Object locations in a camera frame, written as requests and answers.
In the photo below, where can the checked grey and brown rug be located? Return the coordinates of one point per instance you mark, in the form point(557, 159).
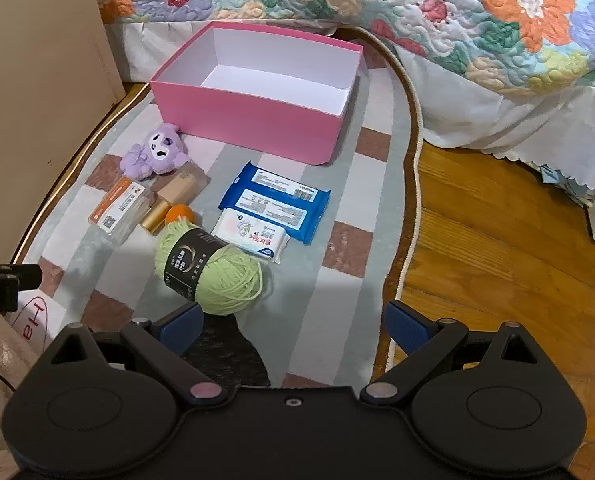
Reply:
point(327, 200)

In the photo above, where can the orange makeup sponge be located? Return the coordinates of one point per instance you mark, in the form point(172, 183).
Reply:
point(177, 212)

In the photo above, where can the blue wet wipes pack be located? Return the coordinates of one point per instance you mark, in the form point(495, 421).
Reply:
point(272, 205)

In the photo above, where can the purple plush toy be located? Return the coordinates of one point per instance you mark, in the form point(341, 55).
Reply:
point(160, 147)

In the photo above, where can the pink cardboard box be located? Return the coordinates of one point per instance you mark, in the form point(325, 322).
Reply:
point(247, 120)

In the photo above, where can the blue patterned paper under bed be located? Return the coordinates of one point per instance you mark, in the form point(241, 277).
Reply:
point(567, 180)

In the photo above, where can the white tissue pack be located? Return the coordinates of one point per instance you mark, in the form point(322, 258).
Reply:
point(250, 235)

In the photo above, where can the beige bottle with gold cap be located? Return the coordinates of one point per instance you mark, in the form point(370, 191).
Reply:
point(180, 187)

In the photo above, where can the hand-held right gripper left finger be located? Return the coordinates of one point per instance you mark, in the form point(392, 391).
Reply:
point(182, 327)

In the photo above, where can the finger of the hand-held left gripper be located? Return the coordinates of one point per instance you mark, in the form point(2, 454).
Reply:
point(27, 276)

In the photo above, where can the green yarn ball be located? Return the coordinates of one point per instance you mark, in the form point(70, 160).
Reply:
point(227, 280)

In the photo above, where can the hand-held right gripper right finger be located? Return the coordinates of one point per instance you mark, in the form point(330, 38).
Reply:
point(407, 327)

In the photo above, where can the white paper with red writing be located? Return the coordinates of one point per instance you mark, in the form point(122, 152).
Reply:
point(42, 320)

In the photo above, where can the clear box with orange label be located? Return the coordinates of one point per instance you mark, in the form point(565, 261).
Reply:
point(120, 205)

